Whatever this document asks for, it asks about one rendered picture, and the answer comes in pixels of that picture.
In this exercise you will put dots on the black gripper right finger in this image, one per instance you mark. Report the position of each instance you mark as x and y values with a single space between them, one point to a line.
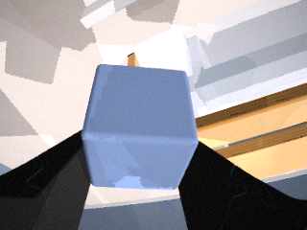
218 195

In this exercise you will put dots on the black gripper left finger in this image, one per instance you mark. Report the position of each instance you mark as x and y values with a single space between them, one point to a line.
47 192

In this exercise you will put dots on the small blue block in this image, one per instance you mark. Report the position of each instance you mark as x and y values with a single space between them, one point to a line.
139 131

